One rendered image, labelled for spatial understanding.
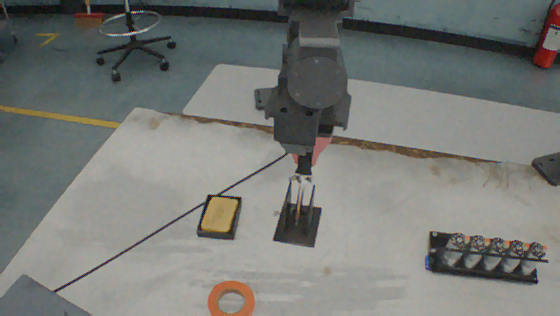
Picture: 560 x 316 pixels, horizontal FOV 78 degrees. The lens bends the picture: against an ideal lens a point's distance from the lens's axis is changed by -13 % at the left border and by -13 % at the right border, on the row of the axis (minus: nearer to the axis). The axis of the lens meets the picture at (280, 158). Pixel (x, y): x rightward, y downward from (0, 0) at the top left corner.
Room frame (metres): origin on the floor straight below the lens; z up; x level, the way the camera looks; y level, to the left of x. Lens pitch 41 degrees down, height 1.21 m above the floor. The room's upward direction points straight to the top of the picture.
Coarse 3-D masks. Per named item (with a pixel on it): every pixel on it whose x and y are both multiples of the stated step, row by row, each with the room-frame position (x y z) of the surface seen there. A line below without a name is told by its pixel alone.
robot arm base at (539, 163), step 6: (540, 156) 0.52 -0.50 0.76; (546, 156) 0.52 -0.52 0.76; (552, 156) 0.52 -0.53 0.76; (558, 156) 0.52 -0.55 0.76; (534, 162) 0.50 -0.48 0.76; (540, 162) 0.50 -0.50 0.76; (546, 162) 0.50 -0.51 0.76; (552, 162) 0.50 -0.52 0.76; (558, 162) 0.50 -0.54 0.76; (534, 168) 0.49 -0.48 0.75; (540, 168) 0.48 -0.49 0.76; (546, 168) 0.48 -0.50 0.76; (552, 168) 0.48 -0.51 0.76; (558, 168) 0.48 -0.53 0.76; (540, 174) 0.48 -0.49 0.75; (546, 174) 0.47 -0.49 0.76; (552, 174) 0.47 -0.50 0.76; (558, 174) 0.47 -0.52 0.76; (546, 180) 0.46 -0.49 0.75; (552, 180) 0.45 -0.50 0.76; (558, 180) 0.45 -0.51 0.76
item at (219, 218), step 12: (204, 204) 0.40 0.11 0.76; (216, 204) 0.40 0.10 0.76; (228, 204) 0.40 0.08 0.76; (240, 204) 0.40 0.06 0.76; (204, 216) 0.38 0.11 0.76; (216, 216) 0.38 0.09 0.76; (228, 216) 0.38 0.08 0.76; (204, 228) 0.36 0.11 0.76; (216, 228) 0.36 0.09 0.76; (228, 228) 0.36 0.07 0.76
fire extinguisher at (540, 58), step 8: (552, 8) 2.46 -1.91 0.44; (552, 16) 2.42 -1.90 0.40; (552, 24) 2.40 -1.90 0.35; (544, 32) 2.44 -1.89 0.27; (552, 32) 2.38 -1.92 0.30; (544, 40) 2.41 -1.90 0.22; (552, 40) 2.37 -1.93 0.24; (544, 48) 2.39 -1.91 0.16; (552, 48) 2.36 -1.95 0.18; (536, 56) 2.43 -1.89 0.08; (544, 56) 2.38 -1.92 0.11; (552, 56) 2.36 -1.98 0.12; (544, 64) 2.37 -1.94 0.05
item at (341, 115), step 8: (272, 96) 0.43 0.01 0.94; (344, 96) 0.43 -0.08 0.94; (272, 104) 0.41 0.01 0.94; (336, 104) 0.41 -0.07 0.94; (344, 104) 0.41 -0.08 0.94; (272, 112) 0.39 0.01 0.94; (336, 112) 0.39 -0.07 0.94; (344, 112) 0.40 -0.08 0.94; (320, 120) 0.38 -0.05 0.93; (336, 120) 0.38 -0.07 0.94; (344, 120) 0.38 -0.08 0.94; (344, 128) 0.38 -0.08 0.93
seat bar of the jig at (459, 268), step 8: (440, 256) 0.30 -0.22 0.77; (440, 264) 0.28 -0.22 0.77; (464, 272) 0.27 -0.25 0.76; (472, 272) 0.27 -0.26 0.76; (480, 272) 0.27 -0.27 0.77; (488, 272) 0.27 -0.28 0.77; (496, 272) 0.26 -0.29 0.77; (504, 272) 0.26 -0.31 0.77; (512, 272) 0.26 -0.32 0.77; (520, 272) 0.26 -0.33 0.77; (536, 272) 0.26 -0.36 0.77; (528, 280) 0.25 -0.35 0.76
